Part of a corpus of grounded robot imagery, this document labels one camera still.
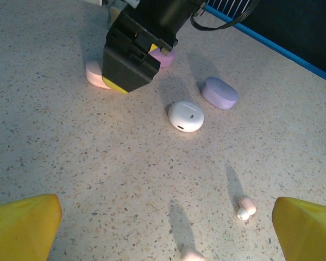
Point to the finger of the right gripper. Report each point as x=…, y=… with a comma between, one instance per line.
x=127, y=65
x=154, y=49

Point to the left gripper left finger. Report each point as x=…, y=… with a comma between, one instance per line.
x=21, y=231

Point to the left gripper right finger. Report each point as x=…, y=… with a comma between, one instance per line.
x=309, y=233

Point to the purple earbud case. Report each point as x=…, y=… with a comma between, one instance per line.
x=165, y=60

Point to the white earbud case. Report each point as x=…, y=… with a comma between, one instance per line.
x=186, y=117

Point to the lavender earbud case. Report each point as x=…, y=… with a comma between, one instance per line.
x=220, y=92

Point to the pink earbud case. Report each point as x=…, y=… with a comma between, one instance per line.
x=93, y=73

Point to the pink earbud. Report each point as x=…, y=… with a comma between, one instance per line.
x=191, y=255
x=247, y=206

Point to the blue table border strip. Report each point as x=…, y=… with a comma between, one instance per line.
x=274, y=47

